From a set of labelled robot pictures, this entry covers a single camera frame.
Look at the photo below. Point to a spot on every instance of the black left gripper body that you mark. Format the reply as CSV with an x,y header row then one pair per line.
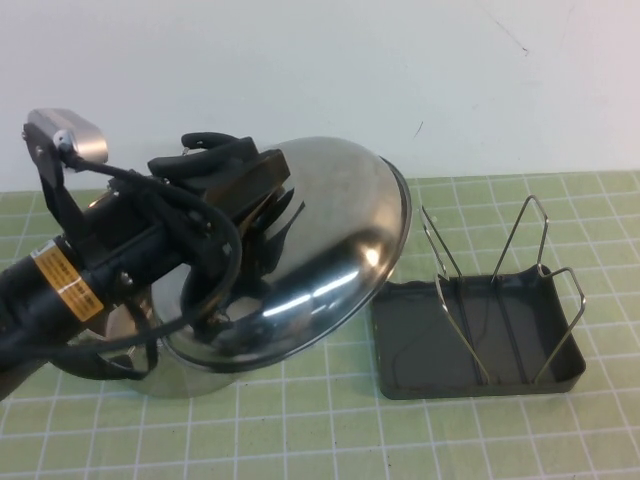
x,y
135,235

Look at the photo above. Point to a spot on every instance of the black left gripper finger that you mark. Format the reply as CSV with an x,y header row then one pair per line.
x,y
210,162
260,180

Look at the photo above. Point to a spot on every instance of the steel pot lid black knob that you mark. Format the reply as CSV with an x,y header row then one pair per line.
x,y
330,240

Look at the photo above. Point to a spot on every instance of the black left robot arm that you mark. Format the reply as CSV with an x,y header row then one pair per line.
x,y
35,310

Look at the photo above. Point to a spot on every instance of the stainless steel cooking pot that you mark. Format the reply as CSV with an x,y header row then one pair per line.
x,y
200,375

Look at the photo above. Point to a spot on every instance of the dark grey drip tray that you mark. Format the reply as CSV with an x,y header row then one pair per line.
x,y
425,340

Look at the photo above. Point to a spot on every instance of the green grid table mat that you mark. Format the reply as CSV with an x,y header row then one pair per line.
x,y
320,440

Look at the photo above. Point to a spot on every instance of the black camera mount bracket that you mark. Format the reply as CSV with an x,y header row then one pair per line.
x,y
52,190

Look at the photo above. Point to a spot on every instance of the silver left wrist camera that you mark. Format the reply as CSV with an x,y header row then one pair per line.
x,y
82,132

